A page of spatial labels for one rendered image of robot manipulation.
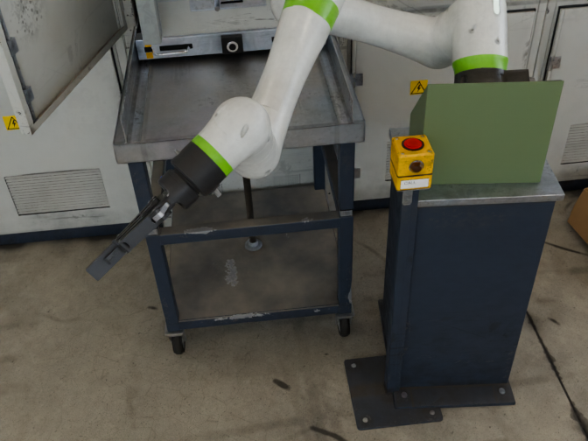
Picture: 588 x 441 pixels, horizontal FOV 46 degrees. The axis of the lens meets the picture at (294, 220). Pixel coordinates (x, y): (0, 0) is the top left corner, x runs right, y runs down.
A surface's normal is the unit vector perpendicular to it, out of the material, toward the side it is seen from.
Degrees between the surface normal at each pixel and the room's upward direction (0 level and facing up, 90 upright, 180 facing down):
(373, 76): 90
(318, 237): 0
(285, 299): 0
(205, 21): 90
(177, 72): 0
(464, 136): 90
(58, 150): 90
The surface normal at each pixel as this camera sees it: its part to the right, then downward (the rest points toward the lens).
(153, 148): 0.11, 0.64
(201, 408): -0.04, -0.76
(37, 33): 0.98, 0.11
